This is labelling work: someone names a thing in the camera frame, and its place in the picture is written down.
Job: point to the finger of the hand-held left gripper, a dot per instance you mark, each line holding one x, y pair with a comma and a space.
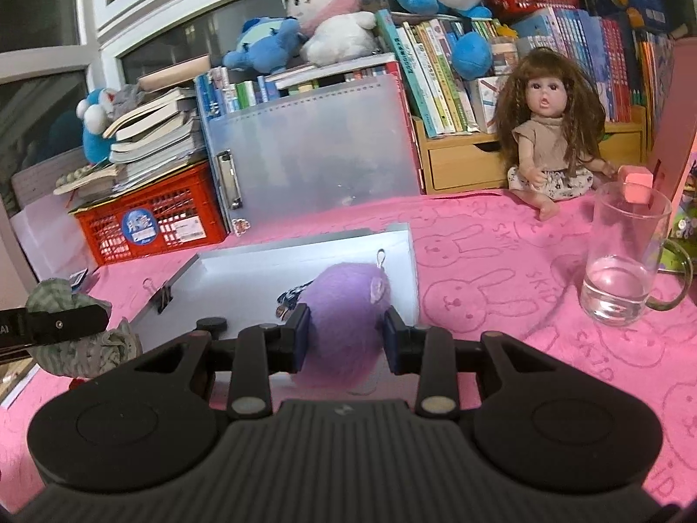
60, 325

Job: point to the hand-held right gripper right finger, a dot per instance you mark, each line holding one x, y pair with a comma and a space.
392, 343

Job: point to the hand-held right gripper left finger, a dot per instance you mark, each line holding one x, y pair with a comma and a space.
302, 338

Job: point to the purple fluffy pompom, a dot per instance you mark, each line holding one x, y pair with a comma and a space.
343, 327

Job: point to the green checked cloth pouch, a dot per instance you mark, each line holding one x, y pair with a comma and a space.
92, 355

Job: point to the white cardboard box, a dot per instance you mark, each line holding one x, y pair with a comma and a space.
245, 283

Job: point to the small dark device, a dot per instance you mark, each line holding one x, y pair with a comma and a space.
79, 279

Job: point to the white paper sheet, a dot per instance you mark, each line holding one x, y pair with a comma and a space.
43, 239

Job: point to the black binder clip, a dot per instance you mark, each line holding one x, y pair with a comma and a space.
163, 302

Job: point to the pink bunny print towel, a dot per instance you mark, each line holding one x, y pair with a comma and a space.
490, 261

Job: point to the small clear bear charm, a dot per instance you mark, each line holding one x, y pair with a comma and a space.
241, 225

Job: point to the grey grid cutting mat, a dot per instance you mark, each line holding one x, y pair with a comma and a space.
43, 174

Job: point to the red plastic crate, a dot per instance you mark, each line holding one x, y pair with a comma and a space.
179, 201

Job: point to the translucent plastic folder case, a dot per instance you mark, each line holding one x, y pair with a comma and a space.
326, 158

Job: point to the wooden drawer organizer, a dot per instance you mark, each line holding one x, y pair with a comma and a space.
463, 163

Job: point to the small blue cat plush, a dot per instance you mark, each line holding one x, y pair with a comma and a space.
95, 128

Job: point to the stack of worn books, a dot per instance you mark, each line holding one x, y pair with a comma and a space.
158, 136

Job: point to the clear glass mug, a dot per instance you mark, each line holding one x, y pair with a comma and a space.
615, 294

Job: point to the row of small colourful books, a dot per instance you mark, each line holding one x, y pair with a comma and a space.
239, 92

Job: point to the small white carton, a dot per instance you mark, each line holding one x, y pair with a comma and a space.
484, 103

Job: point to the brown-haired doll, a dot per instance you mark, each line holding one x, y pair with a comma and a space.
544, 136

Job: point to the row of thin picture books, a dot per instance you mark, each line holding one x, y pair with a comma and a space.
435, 76

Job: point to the pink block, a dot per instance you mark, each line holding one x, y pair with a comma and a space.
637, 185

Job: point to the blue alien plush toy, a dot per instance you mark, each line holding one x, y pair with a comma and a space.
267, 43

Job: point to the green illustrated board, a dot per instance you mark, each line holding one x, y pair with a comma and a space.
683, 229

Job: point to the pink white rabbit plush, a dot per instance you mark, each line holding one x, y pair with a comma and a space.
326, 0

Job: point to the pink folding stand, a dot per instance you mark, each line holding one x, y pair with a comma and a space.
675, 120

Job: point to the row of orange-spined books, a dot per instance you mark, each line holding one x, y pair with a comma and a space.
653, 65

